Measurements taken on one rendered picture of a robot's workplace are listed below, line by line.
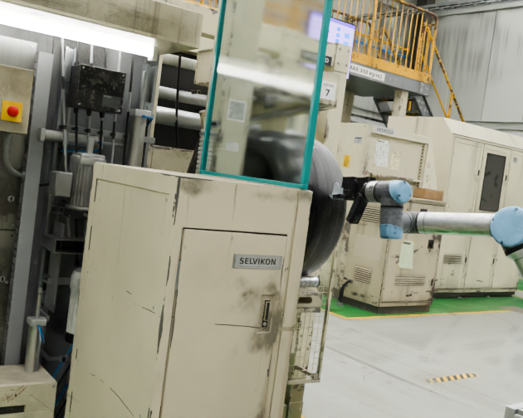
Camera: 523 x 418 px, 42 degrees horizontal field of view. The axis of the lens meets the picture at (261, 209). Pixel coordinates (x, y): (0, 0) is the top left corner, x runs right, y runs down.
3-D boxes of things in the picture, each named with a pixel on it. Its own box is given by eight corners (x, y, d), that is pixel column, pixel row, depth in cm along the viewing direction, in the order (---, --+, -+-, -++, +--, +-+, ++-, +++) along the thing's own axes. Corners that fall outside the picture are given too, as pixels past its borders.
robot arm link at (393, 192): (396, 205, 215) (397, 178, 215) (371, 205, 224) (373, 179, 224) (413, 206, 220) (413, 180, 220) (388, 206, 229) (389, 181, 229)
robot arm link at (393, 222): (410, 239, 226) (412, 206, 226) (397, 240, 216) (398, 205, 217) (388, 238, 230) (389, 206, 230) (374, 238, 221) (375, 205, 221)
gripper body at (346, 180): (356, 178, 242) (380, 178, 232) (354, 202, 242) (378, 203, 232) (340, 177, 238) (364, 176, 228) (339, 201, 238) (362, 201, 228)
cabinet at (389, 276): (378, 315, 696) (395, 195, 689) (339, 302, 741) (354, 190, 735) (433, 313, 753) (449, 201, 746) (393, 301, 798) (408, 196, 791)
